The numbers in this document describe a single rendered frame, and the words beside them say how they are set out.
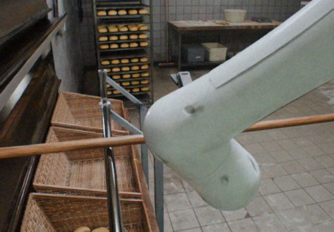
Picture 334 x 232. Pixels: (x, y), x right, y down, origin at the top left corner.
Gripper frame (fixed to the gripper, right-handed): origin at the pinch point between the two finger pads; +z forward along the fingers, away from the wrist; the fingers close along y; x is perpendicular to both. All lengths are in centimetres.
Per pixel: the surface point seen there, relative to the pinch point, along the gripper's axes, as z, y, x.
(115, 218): -23.5, 15.8, -19.1
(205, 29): 417, 48, 159
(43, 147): 4.8, 12.9, -37.2
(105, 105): 39.2, 15.8, -19.0
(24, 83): 75, 15, -58
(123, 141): 4.6, 13.6, -14.7
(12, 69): 3.9, -10.5, -41.1
